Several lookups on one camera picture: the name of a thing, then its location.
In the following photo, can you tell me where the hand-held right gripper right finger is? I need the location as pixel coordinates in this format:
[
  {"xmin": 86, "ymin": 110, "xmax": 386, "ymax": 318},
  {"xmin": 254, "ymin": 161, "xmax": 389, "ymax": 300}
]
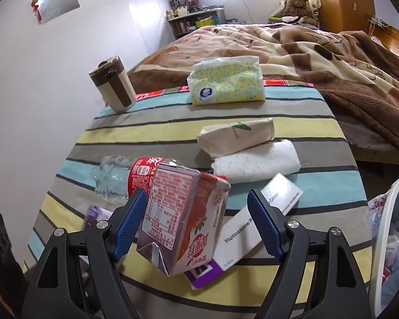
[{"xmin": 247, "ymin": 189, "xmax": 373, "ymax": 319}]

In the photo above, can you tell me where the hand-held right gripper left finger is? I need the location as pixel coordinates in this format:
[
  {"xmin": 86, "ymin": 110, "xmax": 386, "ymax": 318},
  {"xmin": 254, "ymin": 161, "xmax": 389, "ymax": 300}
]
[{"xmin": 20, "ymin": 188, "xmax": 148, "ymax": 319}]

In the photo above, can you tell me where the white medicine box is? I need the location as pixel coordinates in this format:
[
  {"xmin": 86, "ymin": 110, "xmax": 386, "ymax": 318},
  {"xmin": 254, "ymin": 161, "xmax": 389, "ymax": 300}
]
[{"xmin": 211, "ymin": 173, "xmax": 304, "ymax": 271}]

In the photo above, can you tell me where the clear bottle red label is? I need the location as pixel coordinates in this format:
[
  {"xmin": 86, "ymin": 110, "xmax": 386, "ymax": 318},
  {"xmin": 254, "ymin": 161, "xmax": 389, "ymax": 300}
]
[{"xmin": 91, "ymin": 154, "xmax": 185, "ymax": 203}]

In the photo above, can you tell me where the red drink carton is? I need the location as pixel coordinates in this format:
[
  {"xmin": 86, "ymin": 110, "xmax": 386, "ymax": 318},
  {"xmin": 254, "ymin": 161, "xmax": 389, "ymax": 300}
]
[{"xmin": 135, "ymin": 163, "xmax": 231, "ymax": 276}]

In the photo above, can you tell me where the white towel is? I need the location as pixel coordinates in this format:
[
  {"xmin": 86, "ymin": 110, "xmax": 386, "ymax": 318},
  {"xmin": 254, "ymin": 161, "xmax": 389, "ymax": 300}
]
[{"xmin": 210, "ymin": 140, "xmax": 301, "ymax": 177}]

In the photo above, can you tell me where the purple box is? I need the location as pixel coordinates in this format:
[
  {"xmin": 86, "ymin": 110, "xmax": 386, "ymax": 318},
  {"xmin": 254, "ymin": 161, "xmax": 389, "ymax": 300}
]
[{"xmin": 184, "ymin": 259, "xmax": 225, "ymax": 289}]

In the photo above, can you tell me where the beige tissue pack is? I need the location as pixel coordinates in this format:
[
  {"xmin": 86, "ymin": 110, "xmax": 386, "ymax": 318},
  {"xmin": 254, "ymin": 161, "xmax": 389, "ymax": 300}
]
[{"xmin": 197, "ymin": 118, "xmax": 275, "ymax": 158}]

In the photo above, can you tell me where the white round trash bin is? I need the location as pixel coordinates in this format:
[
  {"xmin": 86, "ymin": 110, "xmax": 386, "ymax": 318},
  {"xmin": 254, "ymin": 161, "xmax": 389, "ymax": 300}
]
[{"xmin": 367, "ymin": 173, "xmax": 399, "ymax": 319}]

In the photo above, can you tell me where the white foam fruit net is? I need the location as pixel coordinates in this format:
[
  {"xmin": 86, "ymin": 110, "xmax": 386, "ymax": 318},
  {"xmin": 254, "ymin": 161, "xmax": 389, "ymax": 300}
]
[{"xmin": 387, "ymin": 233, "xmax": 399, "ymax": 266}]

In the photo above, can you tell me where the small purple packet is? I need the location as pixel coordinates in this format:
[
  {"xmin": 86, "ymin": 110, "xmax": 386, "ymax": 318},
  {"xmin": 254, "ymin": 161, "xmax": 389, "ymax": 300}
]
[{"xmin": 86, "ymin": 204, "xmax": 115, "ymax": 228}]

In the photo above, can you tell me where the striped cloth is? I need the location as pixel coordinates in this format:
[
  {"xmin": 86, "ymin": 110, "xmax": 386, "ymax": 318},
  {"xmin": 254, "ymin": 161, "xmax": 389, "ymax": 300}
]
[{"xmin": 28, "ymin": 86, "xmax": 373, "ymax": 319}]

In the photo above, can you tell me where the brown beige thermal mug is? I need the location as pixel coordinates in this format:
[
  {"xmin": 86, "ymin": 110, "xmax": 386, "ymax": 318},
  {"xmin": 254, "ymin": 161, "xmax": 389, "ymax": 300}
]
[{"xmin": 89, "ymin": 57, "xmax": 137, "ymax": 113}]

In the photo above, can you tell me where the green yellow tissue pack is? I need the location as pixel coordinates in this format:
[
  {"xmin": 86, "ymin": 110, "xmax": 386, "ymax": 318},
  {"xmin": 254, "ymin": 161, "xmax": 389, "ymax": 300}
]
[{"xmin": 187, "ymin": 55, "xmax": 267, "ymax": 106}]

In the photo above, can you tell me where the brown patterned blanket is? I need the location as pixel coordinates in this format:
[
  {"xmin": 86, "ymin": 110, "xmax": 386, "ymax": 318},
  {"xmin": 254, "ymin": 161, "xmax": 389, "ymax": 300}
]
[{"xmin": 126, "ymin": 23, "xmax": 399, "ymax": 160}]

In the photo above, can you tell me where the cluttered white shelf unit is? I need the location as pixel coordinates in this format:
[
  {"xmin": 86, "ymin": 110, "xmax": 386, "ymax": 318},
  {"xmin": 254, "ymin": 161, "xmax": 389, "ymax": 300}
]
[{"xmin": 166, "ymin": 0, "xmax": 227, "ymax": 39}]

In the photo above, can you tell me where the brown teddy bear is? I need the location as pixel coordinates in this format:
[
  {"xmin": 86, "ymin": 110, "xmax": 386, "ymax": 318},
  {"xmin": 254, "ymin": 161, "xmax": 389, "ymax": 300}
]
[{"xmin": 282, "ymin": 0, "xmax": 320, "ymax": 27}]

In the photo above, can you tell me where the red knot ornament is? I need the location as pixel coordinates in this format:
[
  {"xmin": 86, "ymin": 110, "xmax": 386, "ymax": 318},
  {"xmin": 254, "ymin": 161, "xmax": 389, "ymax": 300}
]
[{"xmin": 31, "ymin": 0, "xmax": 44, "ymax": 24}]

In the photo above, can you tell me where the wooden wardrobe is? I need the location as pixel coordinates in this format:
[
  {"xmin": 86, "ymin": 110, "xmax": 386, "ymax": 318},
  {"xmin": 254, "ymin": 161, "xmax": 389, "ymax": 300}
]
[{"xmin": 313, "ymin": 0, "xmax": 376, "ymax": 34}]

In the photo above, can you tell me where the black wall rack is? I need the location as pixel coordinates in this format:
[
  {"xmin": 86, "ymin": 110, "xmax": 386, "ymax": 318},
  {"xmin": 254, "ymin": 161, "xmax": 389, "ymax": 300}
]
[{"xmin": 366, "ymin": 15, "xmax": 389, "ymax": 29}]

